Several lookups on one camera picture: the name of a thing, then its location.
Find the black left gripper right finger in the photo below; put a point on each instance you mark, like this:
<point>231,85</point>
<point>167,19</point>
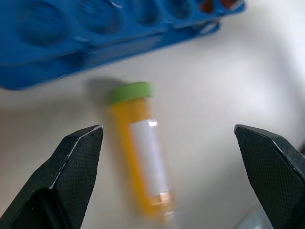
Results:
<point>274,176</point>

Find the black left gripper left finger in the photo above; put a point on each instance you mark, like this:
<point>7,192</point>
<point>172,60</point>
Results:
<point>59,181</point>

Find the yellow test tube green cap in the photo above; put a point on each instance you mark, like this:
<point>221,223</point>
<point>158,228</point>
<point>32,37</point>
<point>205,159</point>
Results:
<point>143,152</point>

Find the blue test tube rack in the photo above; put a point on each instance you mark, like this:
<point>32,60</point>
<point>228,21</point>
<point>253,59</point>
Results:
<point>95,33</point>

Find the red test tube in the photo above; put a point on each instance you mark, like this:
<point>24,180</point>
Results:
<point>206,6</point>
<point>228,3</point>

